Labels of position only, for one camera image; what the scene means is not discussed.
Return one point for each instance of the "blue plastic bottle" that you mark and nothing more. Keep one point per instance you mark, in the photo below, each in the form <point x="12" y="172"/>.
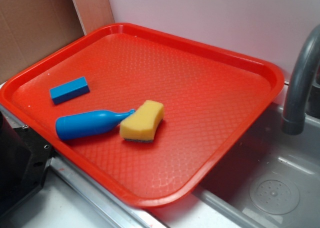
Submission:
<point x="89" y="123"/>

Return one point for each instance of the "blue rectangular block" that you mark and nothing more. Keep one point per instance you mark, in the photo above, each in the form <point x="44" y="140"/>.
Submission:
<point x="69" y="90"/>

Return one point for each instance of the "red plastic tray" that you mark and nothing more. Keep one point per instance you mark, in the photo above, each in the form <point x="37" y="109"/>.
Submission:
<point x="211" y="96"/>

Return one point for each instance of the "yellow sponge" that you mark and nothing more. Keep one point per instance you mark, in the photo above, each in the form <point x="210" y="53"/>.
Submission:
<point x="143" y="123"/>

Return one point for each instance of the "grey toy faucet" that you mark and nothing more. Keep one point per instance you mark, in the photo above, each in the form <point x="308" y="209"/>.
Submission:
<point x="303" y="94"/>

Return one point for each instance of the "brown cardboard panel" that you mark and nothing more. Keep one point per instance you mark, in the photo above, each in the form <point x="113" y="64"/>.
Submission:
<point x="30" y="30"/>

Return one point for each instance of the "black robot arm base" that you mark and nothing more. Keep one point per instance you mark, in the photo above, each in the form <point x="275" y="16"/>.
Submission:
<point x="24" y="161"/>

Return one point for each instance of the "grey plastic sink basin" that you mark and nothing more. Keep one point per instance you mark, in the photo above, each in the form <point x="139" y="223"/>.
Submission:
<point x="268" y="178"/>

